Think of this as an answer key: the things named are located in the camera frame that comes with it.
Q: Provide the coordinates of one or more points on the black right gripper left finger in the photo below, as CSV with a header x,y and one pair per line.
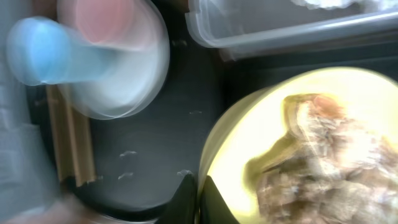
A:
x,y
182,207

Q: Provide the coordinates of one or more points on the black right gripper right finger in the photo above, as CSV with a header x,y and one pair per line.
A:
x,y
213,209

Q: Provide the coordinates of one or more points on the yellow bowl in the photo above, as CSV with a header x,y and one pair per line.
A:
x,y
251,126

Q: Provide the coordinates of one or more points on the pink cup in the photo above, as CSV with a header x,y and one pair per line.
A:
x,y
102,21

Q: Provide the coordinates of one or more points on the blue cup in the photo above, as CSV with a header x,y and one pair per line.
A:
x,y
40,51

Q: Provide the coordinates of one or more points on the round black tray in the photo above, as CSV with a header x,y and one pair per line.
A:
x,y
140,156

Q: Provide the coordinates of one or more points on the food scraps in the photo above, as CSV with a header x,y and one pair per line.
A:
x,y
329,167

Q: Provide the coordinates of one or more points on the wooden chopstick right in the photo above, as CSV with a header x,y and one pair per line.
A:
x,y
81,145

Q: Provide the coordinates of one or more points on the wooden chopstick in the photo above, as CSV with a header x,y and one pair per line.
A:
x,y
60,132
81,145

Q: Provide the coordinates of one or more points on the white plate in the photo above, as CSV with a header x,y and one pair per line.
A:
x,y
132,84

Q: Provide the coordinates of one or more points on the wooden chopstick left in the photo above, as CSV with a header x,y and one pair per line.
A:
x,y
60,132

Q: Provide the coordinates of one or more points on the clear plastic bin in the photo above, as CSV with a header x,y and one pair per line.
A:
x,y
248,28

